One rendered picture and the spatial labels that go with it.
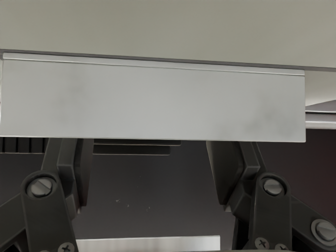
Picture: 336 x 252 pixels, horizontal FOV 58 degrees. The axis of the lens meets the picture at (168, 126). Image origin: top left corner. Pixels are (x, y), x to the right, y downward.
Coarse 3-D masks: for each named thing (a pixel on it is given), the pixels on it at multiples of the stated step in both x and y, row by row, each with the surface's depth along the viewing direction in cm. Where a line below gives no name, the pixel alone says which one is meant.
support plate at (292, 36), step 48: (0, 0) 5; (48, 0) 5; (96, 0) 5; (144, 0) 5; (192, 0) 5; (240, 0) 5; (288, 0) 5; (0, 48) 8; (48, 48) 8; (96, 48) 8; (144, 48) 7; (192, 48) 7; (240, 48) 7; (288, 48) 7; (0, 96) 15
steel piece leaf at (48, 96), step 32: (32, 64) 8; (64, 64) 8; (96, 64) 8; (128, 64) 8; (160, 64) 8; (192, 64) 9; (32, 96) 8; (64, 96) 8; (96, 96) 8; (128, 96) 8; (160, 96) 8; (192, 96) 9; (224, 96) 9; (256, 96) 9; (288, 96) 9; (0, 128) 8; (32, 128) 8; (64, 128) 8; (96, 128) 8; (128, 128) 8; (160, 128) 8; (192, 128) 8; (224, 128) 9; (256, 128) 9; (288, 128) 9
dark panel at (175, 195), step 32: (0, 160) 64; (32, 160) 65; (96, 160) 67; (128, 160) 68; (160, 160) 69; (192, 160) 70; (288, 160) 74; (320, 160) 75; (0, 192) 64; (96, 192) 67; (128, 192) 68; (160, 192) 69; (192, 192) 70; (320, 192) 74; (96, 224) 66; (128, 224) 67; (160, 224) 68; (192, 224) 69; (224, 224) 70
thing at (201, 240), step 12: (84, 240) 18; (96, 240) 18; (108, 240) 18; (120, 240) 18; (132, 240) 18; (144, 240) 19; (156, 240) 19; (168, 240) 19; (180, 240) 19; (192, 240) 19; (204, 240) 19; (216, 240) 19
